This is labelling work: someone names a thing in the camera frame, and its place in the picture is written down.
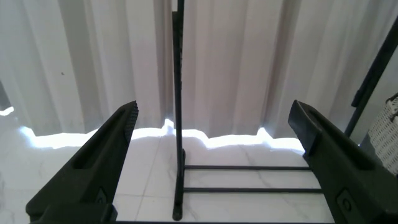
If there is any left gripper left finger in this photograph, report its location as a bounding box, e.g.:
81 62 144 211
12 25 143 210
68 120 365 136
25 100 139 223

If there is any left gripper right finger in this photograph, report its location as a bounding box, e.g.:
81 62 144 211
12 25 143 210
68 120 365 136
287 99 398 224

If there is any white laundry basket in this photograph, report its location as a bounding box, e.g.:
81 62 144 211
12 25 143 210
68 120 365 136
368 92 398 175

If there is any black clothes rack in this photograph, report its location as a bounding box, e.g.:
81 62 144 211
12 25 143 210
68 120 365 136
172 0 398 222

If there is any white curtain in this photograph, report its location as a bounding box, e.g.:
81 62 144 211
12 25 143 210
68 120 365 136
0 0 398 147

